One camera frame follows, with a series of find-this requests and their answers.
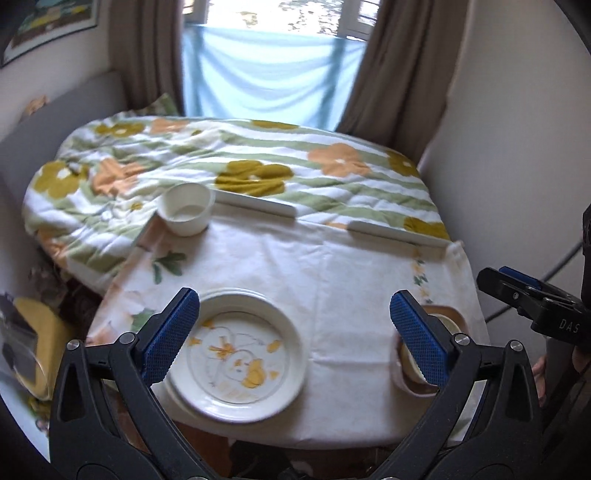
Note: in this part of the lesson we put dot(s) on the yellow box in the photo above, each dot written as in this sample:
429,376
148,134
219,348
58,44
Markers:
36,365

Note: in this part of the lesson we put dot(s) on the white ribbed ramekin bowl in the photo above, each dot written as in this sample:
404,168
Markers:
186,209

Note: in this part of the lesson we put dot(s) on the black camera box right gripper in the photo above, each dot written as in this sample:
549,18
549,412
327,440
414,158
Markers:
586,250

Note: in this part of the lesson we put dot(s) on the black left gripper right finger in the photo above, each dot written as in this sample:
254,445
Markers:
485,421

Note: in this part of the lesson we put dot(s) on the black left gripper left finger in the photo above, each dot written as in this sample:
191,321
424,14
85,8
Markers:
85,440

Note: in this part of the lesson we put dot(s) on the framed wall picture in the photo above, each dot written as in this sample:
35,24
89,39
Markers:
40,22

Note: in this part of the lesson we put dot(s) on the pink handled square bowl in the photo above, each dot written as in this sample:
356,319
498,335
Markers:
405,373

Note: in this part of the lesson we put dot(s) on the brown left curtain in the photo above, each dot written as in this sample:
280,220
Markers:
144,47

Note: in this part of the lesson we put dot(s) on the plain white plate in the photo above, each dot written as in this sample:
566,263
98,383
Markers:
170,400

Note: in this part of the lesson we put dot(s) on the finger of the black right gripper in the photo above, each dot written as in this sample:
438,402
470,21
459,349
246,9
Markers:
488,281
517,286

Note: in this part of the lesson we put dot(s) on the right hand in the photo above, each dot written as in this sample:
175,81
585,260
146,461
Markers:
549,367

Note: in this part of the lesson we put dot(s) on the duck pattern white plate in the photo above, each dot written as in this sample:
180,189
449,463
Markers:
244,360

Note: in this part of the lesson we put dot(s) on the floral striped quilt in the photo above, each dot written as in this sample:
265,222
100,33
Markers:
89,204

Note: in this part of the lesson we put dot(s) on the light blue sheer curtain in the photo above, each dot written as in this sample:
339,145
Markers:
246,74

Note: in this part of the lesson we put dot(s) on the floral white tablecloth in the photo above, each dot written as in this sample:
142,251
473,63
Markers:
334,284

